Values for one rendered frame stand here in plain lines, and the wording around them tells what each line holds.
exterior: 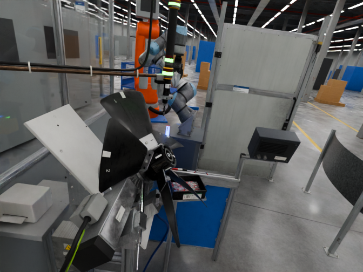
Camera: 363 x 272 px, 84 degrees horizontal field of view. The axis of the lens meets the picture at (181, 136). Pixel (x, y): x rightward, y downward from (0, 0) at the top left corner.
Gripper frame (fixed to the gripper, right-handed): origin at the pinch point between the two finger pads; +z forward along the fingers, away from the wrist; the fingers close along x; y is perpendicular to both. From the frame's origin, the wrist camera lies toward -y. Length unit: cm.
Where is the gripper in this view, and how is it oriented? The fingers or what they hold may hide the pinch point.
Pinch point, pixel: (174, 85)
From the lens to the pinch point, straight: 140.5
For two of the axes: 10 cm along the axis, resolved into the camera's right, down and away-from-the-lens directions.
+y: 0.4, -3.9, 9.2
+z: -1.3, 9.1, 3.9
